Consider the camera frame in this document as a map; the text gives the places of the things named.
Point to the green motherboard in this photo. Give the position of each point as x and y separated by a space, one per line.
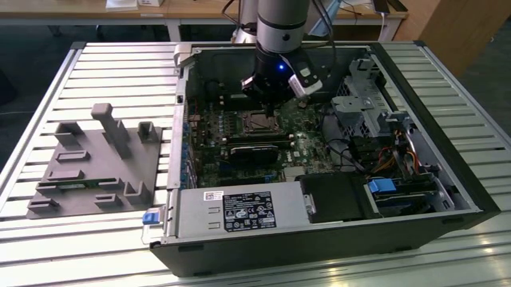
307 143

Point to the black graphics card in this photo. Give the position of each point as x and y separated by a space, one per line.
255 155

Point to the pale blue teach pendant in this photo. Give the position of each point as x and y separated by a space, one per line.
319 28

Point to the metal disk bay cage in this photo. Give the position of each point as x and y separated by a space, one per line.
359 119

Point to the silver heat sink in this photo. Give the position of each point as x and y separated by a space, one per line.
294 173

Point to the black device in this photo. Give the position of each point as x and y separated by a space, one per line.
383 4

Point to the black plastic shroud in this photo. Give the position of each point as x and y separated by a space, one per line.
335 197

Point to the blue disk carrier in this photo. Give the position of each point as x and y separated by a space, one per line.
381 186

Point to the silver power supply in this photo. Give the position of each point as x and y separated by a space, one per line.
199 215

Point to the grey parts rack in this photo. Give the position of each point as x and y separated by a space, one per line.
99 167

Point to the wooden cabinet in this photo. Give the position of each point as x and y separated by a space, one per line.
459 30

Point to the blue case latch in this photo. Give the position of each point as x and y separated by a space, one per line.
151 217

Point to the wooden desk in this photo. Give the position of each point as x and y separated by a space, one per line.
80 13

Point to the black PC case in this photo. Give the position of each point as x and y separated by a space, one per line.
279 257

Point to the green RAM stick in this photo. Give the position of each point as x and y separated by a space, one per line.
74 186

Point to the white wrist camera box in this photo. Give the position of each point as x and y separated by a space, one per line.
302 86

